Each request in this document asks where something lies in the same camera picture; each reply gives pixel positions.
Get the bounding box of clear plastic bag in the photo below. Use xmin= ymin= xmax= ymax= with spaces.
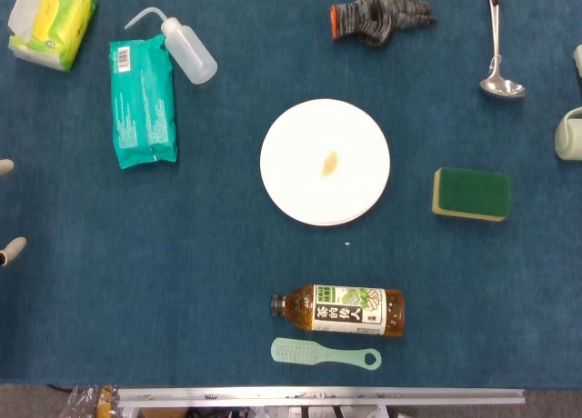
xmin=58 ymin=384 xmax=120 ymax=418

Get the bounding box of round white plate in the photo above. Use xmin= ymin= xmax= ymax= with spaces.
xmin=259 ymin=98 xmax=392 ymax=228

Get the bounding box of green yellow sponge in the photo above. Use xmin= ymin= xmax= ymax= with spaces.
xmin=431 ymin=166 xmax=512 ymax=223

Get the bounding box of tea bottle with white label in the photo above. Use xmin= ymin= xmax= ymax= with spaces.
xmin=270 ymin=284 xmax=406 ymax=339

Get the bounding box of grey knit work glove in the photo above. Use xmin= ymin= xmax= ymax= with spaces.
xmin=329 ymin=0 xmax=437 ymax=50

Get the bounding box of stainless steel ladle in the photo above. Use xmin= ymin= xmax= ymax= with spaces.
xmin=479 ymin=0 xmax=527 ymax=98

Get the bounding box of clear plastic wash bottle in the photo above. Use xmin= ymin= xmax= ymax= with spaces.
xmin=124 ymin=6 xmax=219 ymax=86

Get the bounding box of pale green jug with handle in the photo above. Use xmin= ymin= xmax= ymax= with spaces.
xmin=553 ymin=44 xmax=582 ymax=164

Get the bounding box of teal wet wipes pack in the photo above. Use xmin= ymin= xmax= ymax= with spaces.
xmin=108 ymin=34 xmax=179 ymax=170

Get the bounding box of aluminium rail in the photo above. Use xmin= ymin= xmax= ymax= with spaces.
xmin=116 ymin=387 xmax=526 ymax=408

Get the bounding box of blue table cloth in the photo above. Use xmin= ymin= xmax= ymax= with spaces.
xmin=0 ymin=0 xmax=582 ymax=387

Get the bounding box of green yellow tissue pack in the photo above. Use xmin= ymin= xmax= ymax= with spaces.
xmin=7 ymin=0 xmax=99 ymax=73

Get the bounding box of mint green scrub brush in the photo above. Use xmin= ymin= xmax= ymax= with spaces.
xmin=270 ymin=337 xmax=383 ymax=373

